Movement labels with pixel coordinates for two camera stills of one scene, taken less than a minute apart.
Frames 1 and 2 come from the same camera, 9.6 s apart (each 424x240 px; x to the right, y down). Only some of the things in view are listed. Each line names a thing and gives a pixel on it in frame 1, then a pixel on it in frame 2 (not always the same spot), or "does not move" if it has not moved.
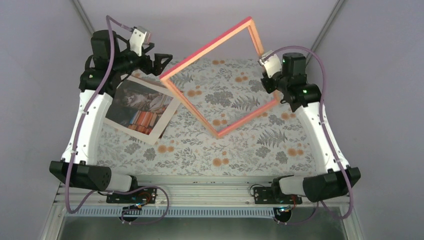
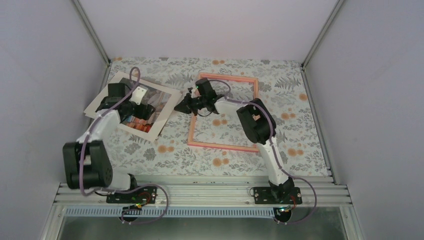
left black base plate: [147, 195] does not move
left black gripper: [156, 69] -> [140, 115]
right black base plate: [274, 195] does not move
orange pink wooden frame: [196, 54] -> [191, 136]
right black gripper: [268, 87] -> [185, 106]
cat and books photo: [141, 108] does not move
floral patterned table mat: [231, 121] does not move
